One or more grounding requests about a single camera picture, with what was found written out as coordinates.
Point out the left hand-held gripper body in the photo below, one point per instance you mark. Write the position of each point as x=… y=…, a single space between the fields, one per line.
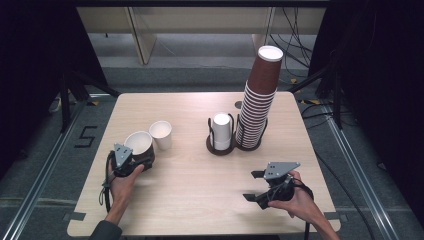
x=121 y=156

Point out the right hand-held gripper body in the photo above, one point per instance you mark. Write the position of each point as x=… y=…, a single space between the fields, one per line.
x=280 y=170

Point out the single brown paper cup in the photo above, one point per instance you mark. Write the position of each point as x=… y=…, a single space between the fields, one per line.
x=140 y=141

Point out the single white paper cup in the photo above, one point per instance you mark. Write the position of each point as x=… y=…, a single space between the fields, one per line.
x=162 y=140

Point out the stack of white paper cups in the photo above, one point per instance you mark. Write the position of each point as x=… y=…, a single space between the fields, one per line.
x=221 y=131

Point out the stack of brown paper cups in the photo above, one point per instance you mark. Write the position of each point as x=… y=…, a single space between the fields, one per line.
x=256 y=113

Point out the person's left hand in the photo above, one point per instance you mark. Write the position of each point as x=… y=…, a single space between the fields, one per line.
x=123 y=188

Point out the person's right hand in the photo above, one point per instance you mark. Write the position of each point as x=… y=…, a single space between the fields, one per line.
x=301 y=203

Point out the yellow black floor tape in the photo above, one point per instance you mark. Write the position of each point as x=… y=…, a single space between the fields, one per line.
x=94 y=103

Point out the dark round table grommet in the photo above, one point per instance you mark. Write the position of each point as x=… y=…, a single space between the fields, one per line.
x=238 y=105

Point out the black tape strip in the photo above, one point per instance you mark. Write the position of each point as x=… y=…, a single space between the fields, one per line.
x=336 y=216

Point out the black metal stand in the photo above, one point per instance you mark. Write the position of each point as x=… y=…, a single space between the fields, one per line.
x=335 y=96
x=76 y=90

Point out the light wooden desk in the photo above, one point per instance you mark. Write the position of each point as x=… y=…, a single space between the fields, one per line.
x=200 y=23

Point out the aluminium floor rail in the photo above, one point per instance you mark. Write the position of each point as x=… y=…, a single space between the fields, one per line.
x=43 y=173
x=360 y=176

